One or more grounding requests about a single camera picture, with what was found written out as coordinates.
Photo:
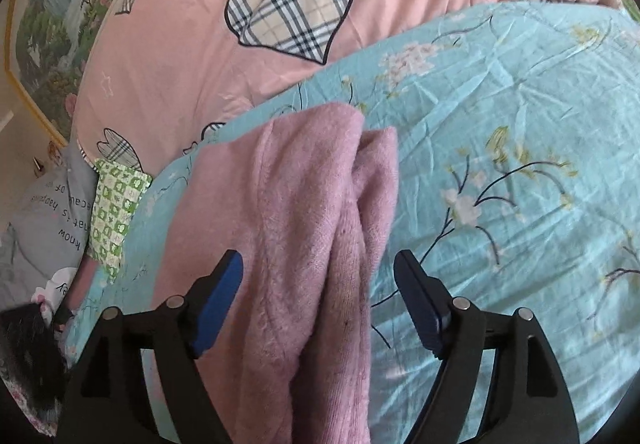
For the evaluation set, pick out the pink cloth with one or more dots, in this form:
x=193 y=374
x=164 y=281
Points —
x=87 y=284

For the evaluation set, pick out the framed landscape wall poster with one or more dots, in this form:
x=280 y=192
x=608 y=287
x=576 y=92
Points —
x=55 y=24

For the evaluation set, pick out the green checkered pillow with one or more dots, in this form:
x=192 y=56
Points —
x=117 y=204

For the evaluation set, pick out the teal floral bedsheet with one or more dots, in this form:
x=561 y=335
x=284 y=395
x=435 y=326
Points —
x=500 y=124

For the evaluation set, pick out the pink knit sweater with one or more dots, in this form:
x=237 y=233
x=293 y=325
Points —
x=300 y=224

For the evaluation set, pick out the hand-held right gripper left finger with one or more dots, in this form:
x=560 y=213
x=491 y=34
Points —
x=220 y=304

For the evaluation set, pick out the green patterned cloth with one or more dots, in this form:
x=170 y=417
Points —
x=631 y=7

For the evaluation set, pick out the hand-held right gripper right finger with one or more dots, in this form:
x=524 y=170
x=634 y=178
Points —
x=420 y=304

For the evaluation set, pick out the dark fuzzy cloth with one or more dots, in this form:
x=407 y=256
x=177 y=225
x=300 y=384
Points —
x=25 y=349

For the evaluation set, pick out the pink quilt with plaid hearts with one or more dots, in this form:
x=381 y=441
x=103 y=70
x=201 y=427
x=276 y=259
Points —
x=200 y=49

